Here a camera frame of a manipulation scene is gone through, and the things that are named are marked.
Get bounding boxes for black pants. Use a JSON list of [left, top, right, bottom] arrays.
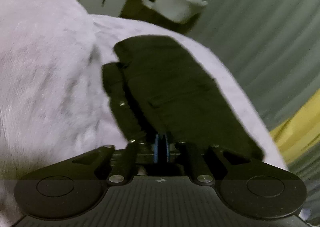
[[102, 35, 264, 160]]

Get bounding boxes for lavender bed blanket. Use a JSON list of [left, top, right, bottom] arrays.
[[1, 0, 286, 226]]

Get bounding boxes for yellow curtain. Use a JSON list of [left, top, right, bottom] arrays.
[[270, 91, 320, 165]]

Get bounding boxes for grey-green curtain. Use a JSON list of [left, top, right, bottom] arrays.
[[188, 0, 319, 224]]

